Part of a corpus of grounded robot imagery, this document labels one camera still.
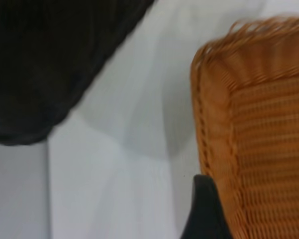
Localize dark brown wicker basket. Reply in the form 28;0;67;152
0;0;155;147

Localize orange-brown wicker basket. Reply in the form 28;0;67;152
190;14;299;239

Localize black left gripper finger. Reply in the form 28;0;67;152
180;174;234;239

